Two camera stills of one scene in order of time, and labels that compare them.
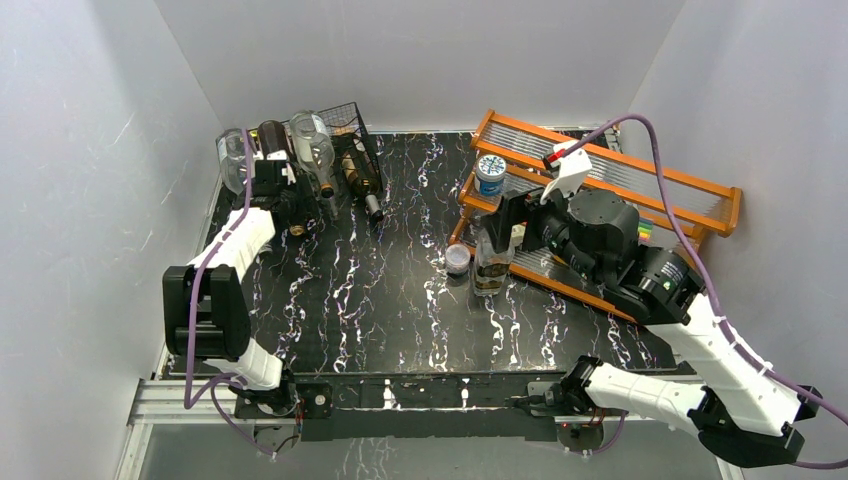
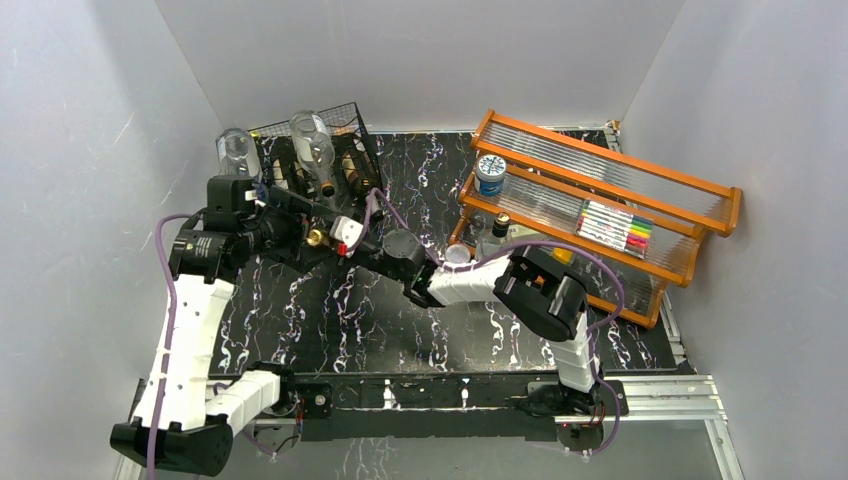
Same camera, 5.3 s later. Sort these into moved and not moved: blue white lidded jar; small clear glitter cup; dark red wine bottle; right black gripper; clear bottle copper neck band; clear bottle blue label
Moved: right black gripper; dark red wine bottle
Not moved: clear bottle blue label; small clear glitter cup; blue white lidded jar; clear bottle copper neck band
